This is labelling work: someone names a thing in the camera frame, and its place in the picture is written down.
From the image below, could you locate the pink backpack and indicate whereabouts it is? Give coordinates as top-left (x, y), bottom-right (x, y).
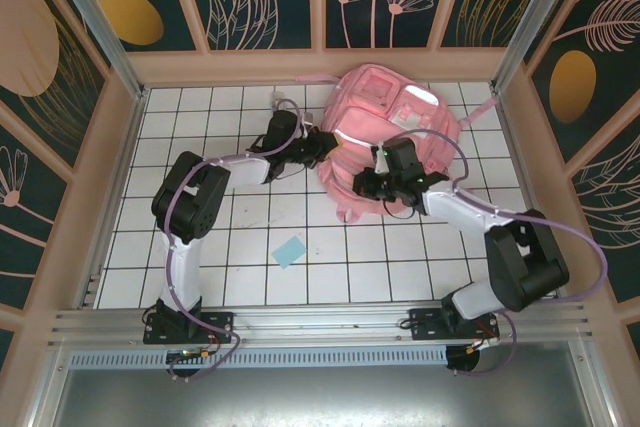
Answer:
top-left (294, 64), bottom-right (501, 223)

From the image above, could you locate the blue sticky note pad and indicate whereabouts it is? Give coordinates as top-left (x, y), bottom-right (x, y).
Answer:
top-left (271, 235), bottom-right (309, 269)

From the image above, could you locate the grey metal sheet panel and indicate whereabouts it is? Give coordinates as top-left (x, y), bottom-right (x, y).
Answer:
top-left (29, 341), bottom-right (616, 427)

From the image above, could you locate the small circuit board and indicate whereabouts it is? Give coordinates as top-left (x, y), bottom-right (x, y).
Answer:
top-left (167, 346), bottom-right (214, 363)

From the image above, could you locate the aluminium mounting rail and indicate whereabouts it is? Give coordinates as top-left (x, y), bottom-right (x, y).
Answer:
top-left (47, 300), bottom-right (596, 348)

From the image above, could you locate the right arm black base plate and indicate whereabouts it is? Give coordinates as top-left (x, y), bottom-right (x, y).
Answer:
top-left (408, 307), bottom-right (501, 341)

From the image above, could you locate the grey slotted cable duct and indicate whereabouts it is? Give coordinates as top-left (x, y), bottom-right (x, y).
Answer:
top-left (67, 344), bottom-right (449, 371)

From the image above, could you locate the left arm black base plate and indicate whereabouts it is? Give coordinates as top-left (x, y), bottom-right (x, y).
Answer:
top-left (143, 310), bottom-right (236, 346)

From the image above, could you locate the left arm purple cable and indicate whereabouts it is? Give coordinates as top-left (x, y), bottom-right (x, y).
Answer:
top-left (164, 99), bottom-right (306, 383)

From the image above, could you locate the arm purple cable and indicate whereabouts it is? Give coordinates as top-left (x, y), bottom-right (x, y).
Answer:
top-left (379, 129), bottom-right (610, 378)
top-left (164, 99), bottom-right (306, 383)

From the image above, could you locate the aluminium frame post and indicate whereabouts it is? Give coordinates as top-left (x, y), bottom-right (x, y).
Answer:
top-left (39, 0), bottom-right (151, 101)
top-left (489, 0), bottom-right (586, 93)

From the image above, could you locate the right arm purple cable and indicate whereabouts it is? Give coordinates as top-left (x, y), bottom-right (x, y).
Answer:
top-left (379, 129), bottom-right (610, 378)

